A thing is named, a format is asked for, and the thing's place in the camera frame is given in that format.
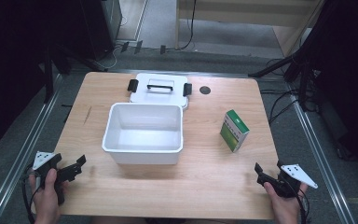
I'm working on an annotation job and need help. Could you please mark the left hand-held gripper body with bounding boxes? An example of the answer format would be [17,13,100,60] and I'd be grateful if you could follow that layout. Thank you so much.
[32,150,66,206]

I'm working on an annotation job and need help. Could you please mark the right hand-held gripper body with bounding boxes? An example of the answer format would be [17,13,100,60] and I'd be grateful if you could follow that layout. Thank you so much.
[268,163,319,199]

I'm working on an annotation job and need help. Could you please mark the person's right hand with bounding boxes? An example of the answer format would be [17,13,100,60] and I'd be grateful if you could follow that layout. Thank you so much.
[263,181,310,224]

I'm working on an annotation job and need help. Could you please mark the person's left hand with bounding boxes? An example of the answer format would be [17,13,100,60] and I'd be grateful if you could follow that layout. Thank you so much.
[28,167,70,224]

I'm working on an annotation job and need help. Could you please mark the green and white medicine box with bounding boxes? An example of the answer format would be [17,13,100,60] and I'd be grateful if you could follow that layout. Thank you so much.
[219,108,251,154]

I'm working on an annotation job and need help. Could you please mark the white plastic storage box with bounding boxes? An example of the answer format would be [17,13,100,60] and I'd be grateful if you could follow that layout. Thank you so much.
[101,102,185,165]

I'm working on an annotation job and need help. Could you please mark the black metal stand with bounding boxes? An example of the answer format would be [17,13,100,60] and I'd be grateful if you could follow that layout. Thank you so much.
[35,36,108,105]

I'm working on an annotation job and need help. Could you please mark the black tripod leg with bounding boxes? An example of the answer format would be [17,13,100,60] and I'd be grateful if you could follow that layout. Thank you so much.
[247,54,297,78]

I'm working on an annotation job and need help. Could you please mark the dark curtain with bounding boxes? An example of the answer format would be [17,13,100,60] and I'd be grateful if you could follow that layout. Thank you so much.
[283,0,358,172]
[0,0,85,155]

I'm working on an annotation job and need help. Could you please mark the black cabinet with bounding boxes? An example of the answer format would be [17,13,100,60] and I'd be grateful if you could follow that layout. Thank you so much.
[78,0,124,62]

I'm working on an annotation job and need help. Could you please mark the light wooden cabinet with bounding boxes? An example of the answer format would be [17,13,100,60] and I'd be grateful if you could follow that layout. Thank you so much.
[174,0,325,58]

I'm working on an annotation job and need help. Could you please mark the aluminium floor rail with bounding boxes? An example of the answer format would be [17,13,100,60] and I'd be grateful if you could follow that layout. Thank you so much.
[0,74,64,224]
[285,83,357,224]

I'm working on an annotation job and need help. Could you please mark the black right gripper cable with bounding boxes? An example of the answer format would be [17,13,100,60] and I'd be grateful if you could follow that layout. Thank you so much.
[287,178,311,224]

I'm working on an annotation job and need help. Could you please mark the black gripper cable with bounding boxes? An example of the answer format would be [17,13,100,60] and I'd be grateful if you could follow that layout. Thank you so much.
[287,178,311,224]
[21,167,43,224]

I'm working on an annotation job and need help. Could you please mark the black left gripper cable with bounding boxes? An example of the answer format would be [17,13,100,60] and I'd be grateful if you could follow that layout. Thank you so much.
[21,167,43,224]

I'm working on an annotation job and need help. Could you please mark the black floor cables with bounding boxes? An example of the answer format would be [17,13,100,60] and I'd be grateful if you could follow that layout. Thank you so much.
[259,57,320,125]

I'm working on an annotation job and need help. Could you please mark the white floor cable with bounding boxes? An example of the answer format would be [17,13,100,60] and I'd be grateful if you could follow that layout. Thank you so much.
[101,15,129,70]

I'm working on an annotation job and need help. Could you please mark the white lid with black handle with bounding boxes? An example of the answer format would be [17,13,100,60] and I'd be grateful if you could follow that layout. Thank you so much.
[127,72,193,110]

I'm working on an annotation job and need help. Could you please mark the black hanging cable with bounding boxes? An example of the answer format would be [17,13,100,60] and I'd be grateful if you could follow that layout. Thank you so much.
[178,0,198,51]

